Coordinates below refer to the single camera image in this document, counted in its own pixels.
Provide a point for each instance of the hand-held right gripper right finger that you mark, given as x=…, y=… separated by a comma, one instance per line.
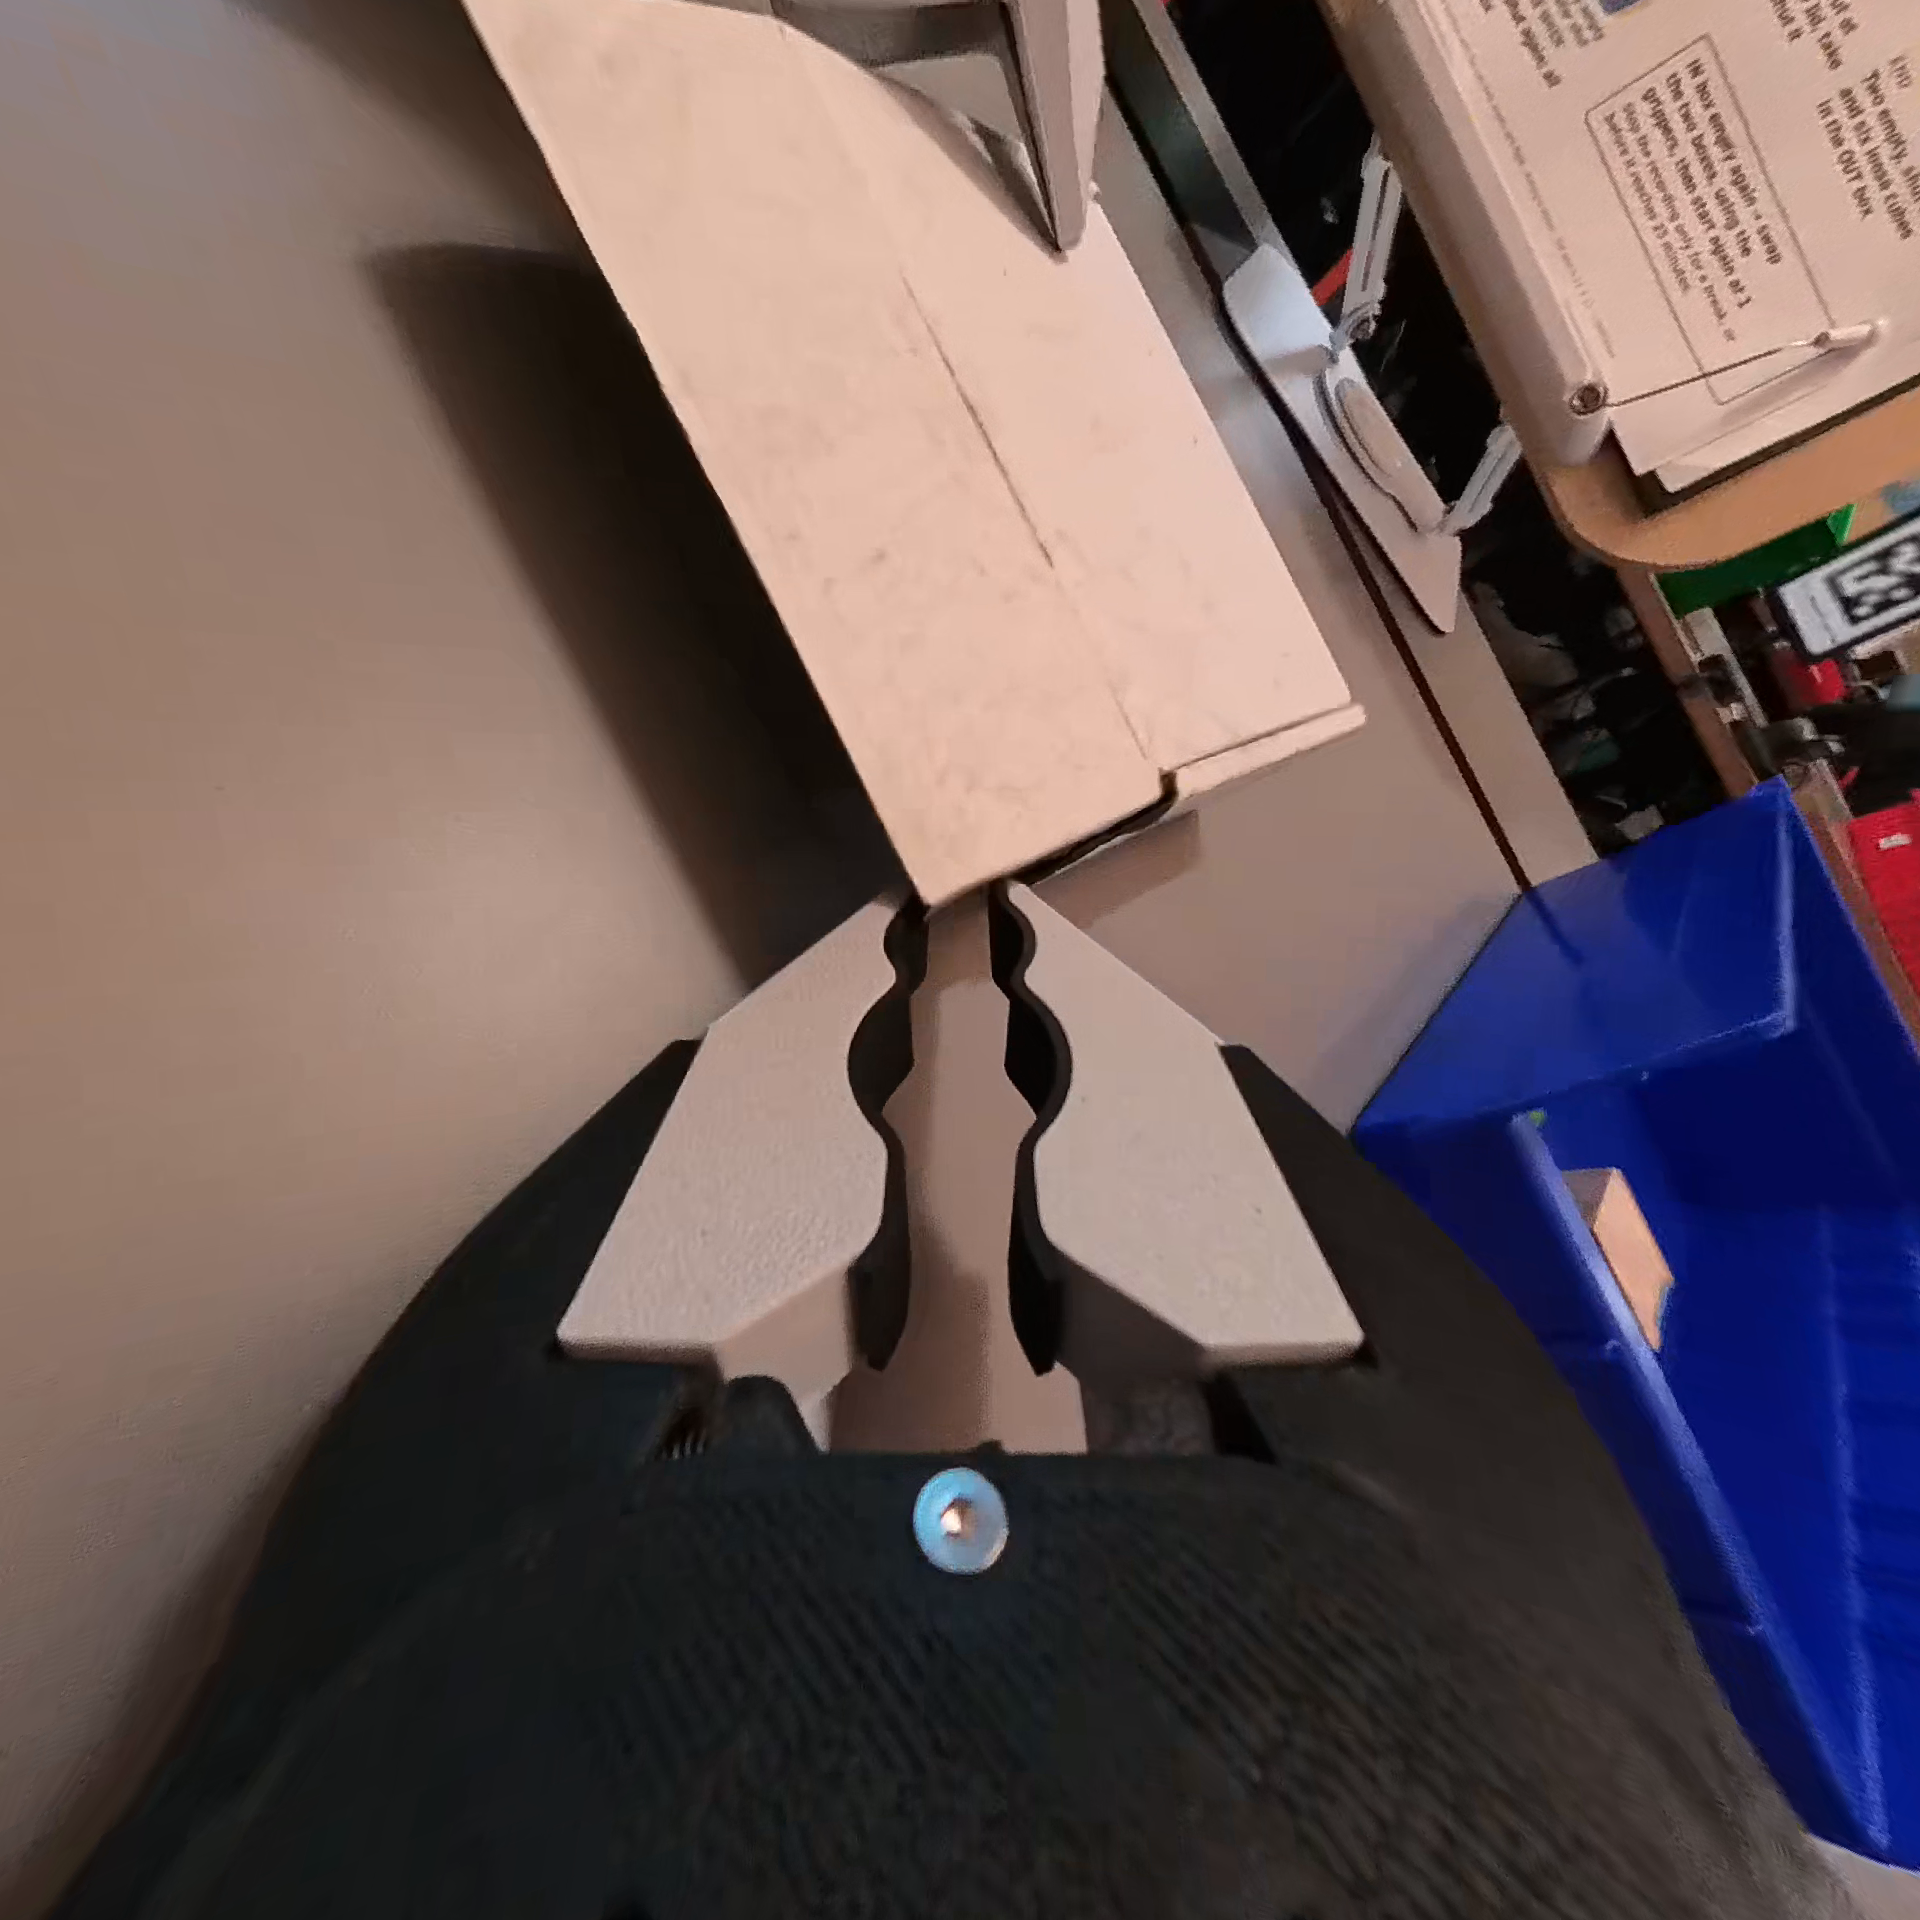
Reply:
x=1185, y=1200

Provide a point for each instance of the black and white printed tag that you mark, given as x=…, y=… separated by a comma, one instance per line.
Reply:
x=1861, y=593

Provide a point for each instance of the red bin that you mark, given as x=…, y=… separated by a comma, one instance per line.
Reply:
x=1894, y=868

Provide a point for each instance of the white stand base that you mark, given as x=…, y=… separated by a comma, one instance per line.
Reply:
x=1358, y=428

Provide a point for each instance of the small cardboard box in bin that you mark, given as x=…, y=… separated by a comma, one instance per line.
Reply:
x=1629, y=1261

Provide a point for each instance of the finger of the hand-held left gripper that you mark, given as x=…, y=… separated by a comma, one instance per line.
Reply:
x=1058, y=119
x=961, y=82

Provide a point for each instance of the green bin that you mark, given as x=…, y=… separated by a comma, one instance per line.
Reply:
x=1756, y=576

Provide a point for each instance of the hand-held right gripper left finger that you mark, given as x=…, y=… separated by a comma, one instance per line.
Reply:
x=721, y=1200

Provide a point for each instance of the printed instruction sheet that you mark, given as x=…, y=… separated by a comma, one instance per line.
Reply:
x=1695, y=180

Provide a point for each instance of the white sheet holder board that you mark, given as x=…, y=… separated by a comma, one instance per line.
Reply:
x=1441, y=165

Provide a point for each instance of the blue plastic bin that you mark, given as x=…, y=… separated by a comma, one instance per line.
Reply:
x=1725, y=1498

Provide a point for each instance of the white cardboard box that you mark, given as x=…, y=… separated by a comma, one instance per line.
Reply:
x=931, y=524

